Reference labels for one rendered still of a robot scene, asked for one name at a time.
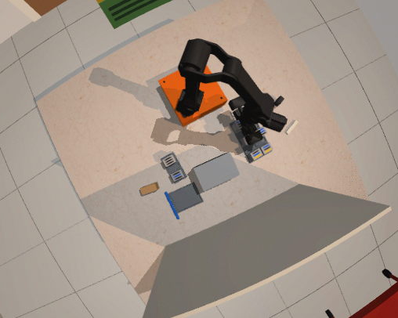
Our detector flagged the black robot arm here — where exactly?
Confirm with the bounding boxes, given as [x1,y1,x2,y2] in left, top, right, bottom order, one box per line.
[176,38,288,132]

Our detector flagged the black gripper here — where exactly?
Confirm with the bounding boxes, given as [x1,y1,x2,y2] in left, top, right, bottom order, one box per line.
[228,97,263,145]

